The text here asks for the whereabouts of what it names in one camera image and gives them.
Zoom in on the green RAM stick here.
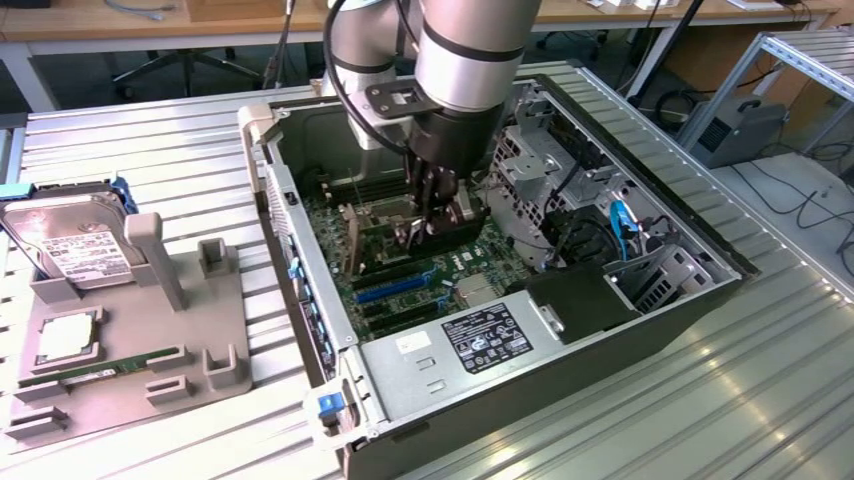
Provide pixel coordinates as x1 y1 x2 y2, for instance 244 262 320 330
16 354 155 391

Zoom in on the wooden office desk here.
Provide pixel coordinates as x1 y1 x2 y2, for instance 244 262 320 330
0 0 842 114

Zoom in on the black plastic disk bay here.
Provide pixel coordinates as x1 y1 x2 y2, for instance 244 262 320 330
539 202 646 269

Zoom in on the blue expansion slot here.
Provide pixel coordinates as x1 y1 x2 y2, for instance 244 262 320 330
355 280 433 306

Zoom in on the black slanted stand pole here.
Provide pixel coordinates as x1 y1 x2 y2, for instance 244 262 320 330
626 0 706 99

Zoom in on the blue flat wire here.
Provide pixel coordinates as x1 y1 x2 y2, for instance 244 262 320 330
607 198 641 262

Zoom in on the black expansion slot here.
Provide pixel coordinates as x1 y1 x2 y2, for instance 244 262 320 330
367 308 447 335
362 298 439 321
350 269 429 294

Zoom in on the black plastic fan shroud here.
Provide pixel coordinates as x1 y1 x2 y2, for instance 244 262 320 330
505 263 646 346

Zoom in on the coiled black cable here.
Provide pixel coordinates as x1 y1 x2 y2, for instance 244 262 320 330
653 88 699 129

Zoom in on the RAM slot with white clips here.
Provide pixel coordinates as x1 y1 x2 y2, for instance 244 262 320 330
320 168 409 191
326 180 409 203

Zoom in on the silver power supply unit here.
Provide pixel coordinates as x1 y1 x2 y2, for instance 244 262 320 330
359 289 569 421

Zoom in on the hanging cable with metal connector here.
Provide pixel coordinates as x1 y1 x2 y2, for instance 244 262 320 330
263 0 299 91

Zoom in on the perforated silver drive cage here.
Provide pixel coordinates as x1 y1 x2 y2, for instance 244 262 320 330
491 123 603 217

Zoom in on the CPU socket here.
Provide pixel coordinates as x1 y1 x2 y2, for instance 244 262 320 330
359 197 413 226

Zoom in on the grey plastic parts rack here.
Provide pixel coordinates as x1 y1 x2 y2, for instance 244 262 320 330
3 212 259 454

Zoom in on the green graphics card black cooler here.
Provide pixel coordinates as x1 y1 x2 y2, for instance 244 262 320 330
336 193 494 277

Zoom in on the silver finned chipset heatsink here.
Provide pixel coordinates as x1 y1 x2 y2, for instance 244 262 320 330
455 278 501 307

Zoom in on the grey machine with handle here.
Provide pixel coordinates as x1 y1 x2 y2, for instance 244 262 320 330
686 97 789 169

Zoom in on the silver ventilated disk bay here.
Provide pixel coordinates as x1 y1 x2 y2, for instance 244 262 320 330
603 243 719 314

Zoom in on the light blue network cable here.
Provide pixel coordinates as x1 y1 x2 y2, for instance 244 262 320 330
103 0 179 21

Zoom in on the brown wooden box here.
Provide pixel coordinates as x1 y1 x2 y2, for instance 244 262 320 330
183 0 286 24

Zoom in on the blue plastic disk caddy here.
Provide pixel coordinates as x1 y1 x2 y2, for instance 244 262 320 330
0 172 139 216

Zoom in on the silver CPU chip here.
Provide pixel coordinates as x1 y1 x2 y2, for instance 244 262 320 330
34 314 99 364

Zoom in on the silver hard disk drive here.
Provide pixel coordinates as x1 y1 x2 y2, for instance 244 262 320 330
0 192 146 291

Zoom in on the black wire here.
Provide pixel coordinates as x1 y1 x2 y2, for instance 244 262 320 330
541 162 589 214

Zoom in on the black cable on white table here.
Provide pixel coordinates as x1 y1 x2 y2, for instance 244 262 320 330
730 162 854 254

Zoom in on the aluminium profile shelf frame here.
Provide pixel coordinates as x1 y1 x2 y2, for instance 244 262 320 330
693 27 854 156

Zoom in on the open black PC case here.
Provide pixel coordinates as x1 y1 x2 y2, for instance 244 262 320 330
236 73 762 480

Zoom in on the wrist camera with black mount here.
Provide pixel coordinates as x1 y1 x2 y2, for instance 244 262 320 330
346 82 446 151

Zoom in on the green Dell motherboard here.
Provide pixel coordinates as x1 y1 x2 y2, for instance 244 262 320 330
296 167 535 341

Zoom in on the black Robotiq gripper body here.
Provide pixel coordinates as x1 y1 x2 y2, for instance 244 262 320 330
399 102 507 177

